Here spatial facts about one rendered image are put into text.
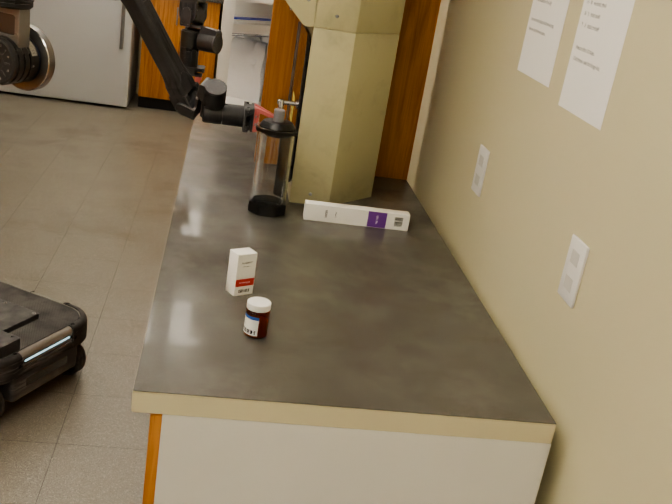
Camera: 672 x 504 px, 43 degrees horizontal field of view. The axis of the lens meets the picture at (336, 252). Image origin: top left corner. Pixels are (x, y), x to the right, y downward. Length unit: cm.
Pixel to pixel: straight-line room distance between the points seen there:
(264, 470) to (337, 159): 109
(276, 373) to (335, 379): 10
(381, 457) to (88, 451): 157
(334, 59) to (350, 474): 117
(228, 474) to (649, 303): 71
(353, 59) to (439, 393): 106
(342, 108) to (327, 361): 94
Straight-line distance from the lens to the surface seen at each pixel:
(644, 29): 147
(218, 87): 226
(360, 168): 243
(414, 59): 268
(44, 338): 303
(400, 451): 147
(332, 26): 225
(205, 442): 143
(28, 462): 285
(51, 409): 310
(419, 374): 155
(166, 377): 143
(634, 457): 135
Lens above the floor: 165
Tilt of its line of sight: 21 degrees down
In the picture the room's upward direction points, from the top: 9 degrees clockwise
